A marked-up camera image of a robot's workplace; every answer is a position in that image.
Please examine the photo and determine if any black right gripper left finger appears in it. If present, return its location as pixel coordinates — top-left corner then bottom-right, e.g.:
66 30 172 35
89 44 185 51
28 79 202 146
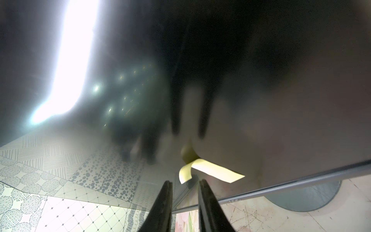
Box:
139 180 173 232

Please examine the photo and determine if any black computer monitor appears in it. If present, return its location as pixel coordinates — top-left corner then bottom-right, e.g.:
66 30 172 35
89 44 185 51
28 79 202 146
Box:
1 1 371 212

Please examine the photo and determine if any grey round monitor stand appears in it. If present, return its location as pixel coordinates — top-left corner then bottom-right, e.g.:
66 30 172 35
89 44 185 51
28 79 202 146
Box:
265 181 342 212

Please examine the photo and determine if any yellow sticky note bottom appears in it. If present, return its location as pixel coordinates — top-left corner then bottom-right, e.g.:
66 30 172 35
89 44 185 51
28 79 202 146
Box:
179 159 245 184

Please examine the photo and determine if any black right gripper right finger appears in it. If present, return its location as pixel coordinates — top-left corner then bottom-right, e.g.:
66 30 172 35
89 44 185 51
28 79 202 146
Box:
198 179 235 232

